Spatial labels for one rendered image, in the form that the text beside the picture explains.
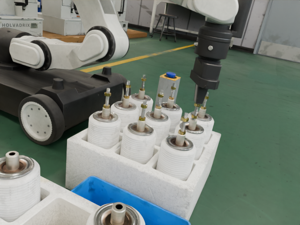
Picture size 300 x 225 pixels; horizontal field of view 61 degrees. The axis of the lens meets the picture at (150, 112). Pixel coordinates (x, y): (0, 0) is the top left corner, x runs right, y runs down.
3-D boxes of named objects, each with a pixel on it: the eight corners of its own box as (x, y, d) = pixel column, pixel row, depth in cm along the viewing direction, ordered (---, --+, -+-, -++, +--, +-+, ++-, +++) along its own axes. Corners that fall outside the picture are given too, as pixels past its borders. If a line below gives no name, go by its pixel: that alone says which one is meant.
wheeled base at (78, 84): (-47, 97, 123) (-57, 25, 110) (39, 78, 167) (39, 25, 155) (56, 142, 101) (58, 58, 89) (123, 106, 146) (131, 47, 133)
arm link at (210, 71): (226, 91, 68) (239, 46, 64) (192, 87, 67) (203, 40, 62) (210, 78, 80) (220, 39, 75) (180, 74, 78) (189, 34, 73)
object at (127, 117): (103, 156, 89) (108, 108, 82) (109, 143, 98) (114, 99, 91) (130, 161, 89) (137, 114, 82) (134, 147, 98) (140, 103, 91)
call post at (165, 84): (147, 141, 118) (159, 76, 106) (153, 136, 124) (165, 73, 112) (161, 147, 116) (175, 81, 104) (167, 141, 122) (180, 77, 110)
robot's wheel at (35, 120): (18, 135, 106) (16, 90, 98) (28, 131, 110) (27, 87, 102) (55, 152, 99) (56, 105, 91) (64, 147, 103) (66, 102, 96)
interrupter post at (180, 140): (178, 141, 70) (181, 130, 69) (185, 145, 69) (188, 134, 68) (172, 143, 69) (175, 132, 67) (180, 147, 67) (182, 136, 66)
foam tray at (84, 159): (64, 187, 82) (66, 139, 75) (125, 140, 116) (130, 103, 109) (178, 244, 69) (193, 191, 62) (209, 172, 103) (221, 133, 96)
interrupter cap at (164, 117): (168, 114, 86) (168, 113, 86) (168, 124, 79) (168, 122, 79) (146, 111, 86) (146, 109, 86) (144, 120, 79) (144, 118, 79)
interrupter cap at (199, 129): (208, 132, 78) (209, 130, 78) (190, 136, 74) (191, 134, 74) (191, 122, 84) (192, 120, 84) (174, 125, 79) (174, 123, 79)
